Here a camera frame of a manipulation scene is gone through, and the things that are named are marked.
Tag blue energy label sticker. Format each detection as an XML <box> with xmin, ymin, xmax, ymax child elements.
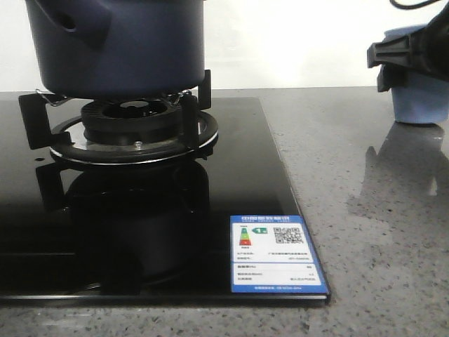
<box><xmin>230</xmin><ymin>215</ymin><xmax>330</xmax><ymax>298</ymax></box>

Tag black cable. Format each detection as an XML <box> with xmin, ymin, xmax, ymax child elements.
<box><xmin>389</xmin><ymin>0</ymin><xmax>439</xmax><ymax>10</ymax></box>

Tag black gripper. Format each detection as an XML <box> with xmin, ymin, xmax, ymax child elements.
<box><xmin>367</xmin><ymin>6</ymin><xmax>448</xmax><ymax>92</ymax></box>

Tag right burner with pot support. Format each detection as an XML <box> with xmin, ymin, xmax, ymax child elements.
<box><xmin>18</xmin><ymin>70</ymin><xmax>218</xmax><ymax>166</ymax></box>

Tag black glass gas cooktop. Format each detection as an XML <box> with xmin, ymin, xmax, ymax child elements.
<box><xmin>1</xmin><ymin>97</ymin><xmax>330</xmax><ymax>307</ymax></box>

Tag dark blue cooking pot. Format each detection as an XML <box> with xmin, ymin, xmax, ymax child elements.
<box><xmin>26</xmin><ymin>1</ymin><xmax>205</xmax><ymax>99</ymax></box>

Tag light blue ribbed cup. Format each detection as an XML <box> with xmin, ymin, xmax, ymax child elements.
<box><xmin>382</xmin><ymin>25</ymin><xmax>449</xmax><ymax>125</ymax></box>

